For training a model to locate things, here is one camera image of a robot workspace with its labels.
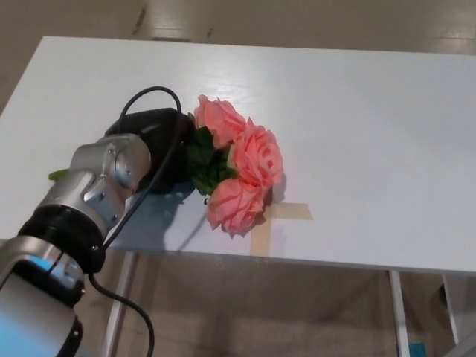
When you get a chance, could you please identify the white slanted table leg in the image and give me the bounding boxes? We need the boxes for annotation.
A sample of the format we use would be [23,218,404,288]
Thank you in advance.
[106,251,141,357]

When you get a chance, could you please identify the long beige masking tape strip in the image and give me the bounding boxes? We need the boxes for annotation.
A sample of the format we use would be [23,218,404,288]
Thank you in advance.
[249,203,278,257]

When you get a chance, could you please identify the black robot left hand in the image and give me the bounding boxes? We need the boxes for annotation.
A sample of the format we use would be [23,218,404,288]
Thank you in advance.
[103,107,196,194]

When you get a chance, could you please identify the white straight table leg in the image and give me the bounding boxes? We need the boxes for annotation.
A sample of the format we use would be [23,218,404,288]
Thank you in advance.
[442,274,460,345]
[388,269,410,357]

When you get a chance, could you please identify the pink rose bouquet green stems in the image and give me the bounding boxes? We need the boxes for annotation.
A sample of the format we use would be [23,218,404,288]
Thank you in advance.
[48,94,286,239]

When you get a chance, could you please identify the short beige masking tape strip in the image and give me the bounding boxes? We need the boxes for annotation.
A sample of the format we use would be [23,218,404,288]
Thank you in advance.
[273,202,314,221]

